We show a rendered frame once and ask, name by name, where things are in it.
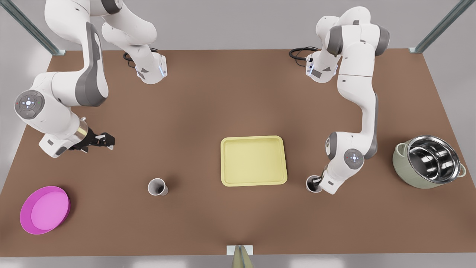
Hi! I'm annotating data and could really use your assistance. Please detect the white cup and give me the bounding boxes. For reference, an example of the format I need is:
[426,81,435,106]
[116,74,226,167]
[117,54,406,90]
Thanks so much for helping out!
[148,178,169,197]
[306,175,324,194]

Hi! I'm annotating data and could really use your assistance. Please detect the yellow rectangular tray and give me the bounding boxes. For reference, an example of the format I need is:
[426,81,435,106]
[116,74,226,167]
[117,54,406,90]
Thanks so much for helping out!
[221,135,288,187]

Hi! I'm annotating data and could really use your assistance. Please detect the pink round bowl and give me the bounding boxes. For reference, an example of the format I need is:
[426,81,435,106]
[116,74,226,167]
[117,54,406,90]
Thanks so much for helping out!
[20,186,71,235]

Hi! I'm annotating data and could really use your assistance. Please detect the green pot with steel inside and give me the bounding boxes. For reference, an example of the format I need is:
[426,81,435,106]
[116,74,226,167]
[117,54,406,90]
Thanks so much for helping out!
[392,135,467,189]

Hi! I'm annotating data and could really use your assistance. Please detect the black cable loop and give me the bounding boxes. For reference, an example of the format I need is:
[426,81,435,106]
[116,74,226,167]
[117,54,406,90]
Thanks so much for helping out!
[123,47,159,70]
[289,46,321,68]

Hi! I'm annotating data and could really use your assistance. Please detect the silver frame post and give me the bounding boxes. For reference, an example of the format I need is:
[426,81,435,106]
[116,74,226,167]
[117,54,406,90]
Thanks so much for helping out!
[0,0,66,57]
[226,245,254,268]
[409,0,476,54]

